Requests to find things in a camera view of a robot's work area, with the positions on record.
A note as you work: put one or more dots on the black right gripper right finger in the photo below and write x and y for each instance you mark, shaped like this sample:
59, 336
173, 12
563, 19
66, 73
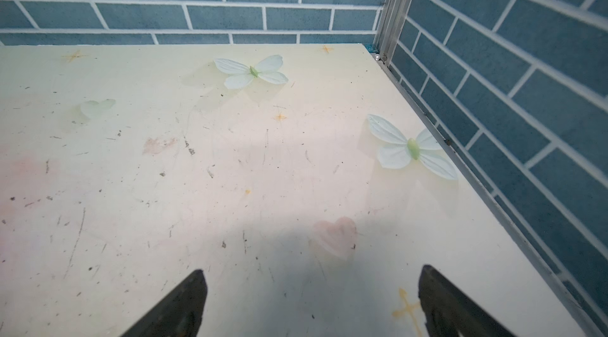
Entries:
450, 312

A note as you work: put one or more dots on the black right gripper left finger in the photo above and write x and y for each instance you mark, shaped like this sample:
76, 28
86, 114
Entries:
179, 313

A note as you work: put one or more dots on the aluminium right corner post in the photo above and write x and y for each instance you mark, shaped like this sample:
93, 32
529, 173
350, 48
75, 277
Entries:
390, 26

